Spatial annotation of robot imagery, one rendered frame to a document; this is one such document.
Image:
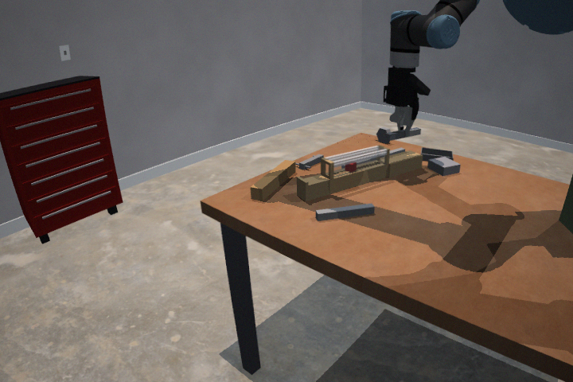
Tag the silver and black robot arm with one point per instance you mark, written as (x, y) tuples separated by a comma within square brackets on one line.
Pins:
[(410, 29)]

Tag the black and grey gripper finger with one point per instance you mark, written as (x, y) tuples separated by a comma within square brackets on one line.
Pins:
[(396, 115), (409, 115)]

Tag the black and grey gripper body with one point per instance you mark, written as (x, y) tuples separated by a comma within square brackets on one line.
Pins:
[(400, 92)]

